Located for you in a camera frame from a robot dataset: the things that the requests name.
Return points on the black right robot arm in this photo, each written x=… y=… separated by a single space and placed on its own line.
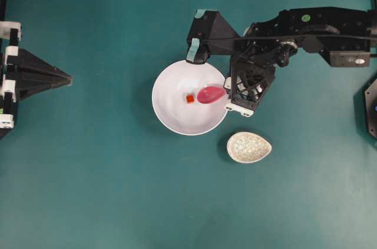
x=343 y=37

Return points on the small red cube block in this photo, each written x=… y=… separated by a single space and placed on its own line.
x=190 y=98

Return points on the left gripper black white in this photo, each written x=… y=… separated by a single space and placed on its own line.
x=16 y=88

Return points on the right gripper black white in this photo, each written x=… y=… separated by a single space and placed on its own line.
x=247 y=84

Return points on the pink plastic soup spoon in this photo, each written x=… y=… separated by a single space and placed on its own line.
x=211 y=94

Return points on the speckled ceramic spoon rest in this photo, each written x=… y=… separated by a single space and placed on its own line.
x=247 y=147

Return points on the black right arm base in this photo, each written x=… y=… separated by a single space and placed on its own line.
x=365 y=110

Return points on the white round bowl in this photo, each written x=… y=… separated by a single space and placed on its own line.
x=169 y=98

